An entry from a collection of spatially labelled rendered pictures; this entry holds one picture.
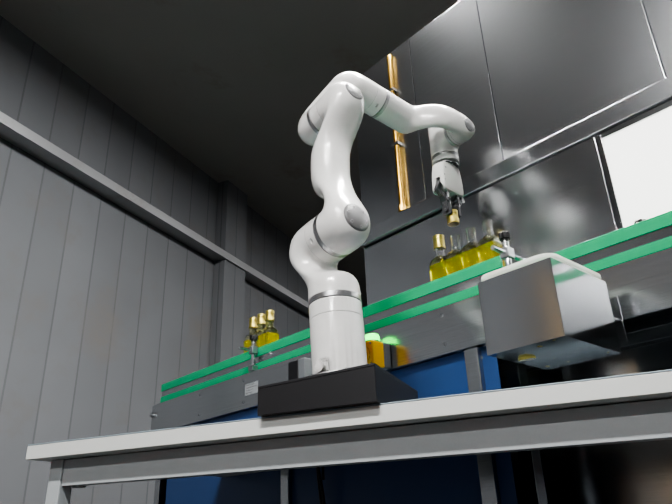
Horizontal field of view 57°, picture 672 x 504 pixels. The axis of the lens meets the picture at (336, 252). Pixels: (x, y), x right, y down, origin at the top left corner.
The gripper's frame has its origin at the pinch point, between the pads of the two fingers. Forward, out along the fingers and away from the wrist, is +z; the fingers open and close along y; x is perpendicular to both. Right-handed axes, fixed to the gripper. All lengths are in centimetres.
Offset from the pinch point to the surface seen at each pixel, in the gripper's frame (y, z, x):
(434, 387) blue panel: 14, 54, -2
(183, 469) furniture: 67, 73, -30
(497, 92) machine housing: -14.7, -43.2, 13.4
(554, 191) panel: -11.6, 1.3, 27.1
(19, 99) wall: 74, -142, -230
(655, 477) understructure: -15, 78, 36
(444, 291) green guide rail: 13.5, 30.1, 4.1
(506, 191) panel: -11.7, -5.3, 12.4
